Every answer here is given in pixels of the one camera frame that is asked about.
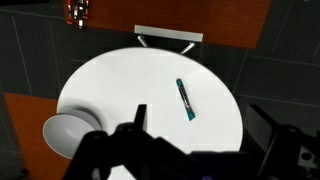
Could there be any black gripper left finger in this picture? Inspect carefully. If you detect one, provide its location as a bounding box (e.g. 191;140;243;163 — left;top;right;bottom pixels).
134;104;147;130

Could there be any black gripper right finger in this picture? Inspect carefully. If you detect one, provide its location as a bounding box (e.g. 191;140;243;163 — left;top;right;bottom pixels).
244;104;279;153

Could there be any teal marker pen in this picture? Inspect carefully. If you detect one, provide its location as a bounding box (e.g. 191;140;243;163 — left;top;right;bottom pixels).
176;78;195;121

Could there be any white bowl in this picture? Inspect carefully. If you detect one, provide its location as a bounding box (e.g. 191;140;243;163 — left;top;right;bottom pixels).
42;109;102;159

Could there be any round white table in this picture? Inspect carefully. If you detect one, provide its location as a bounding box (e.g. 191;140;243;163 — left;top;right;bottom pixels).
57;47;244;180

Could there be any white table base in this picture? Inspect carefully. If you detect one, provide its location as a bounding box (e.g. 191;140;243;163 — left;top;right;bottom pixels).
134;25;204;55

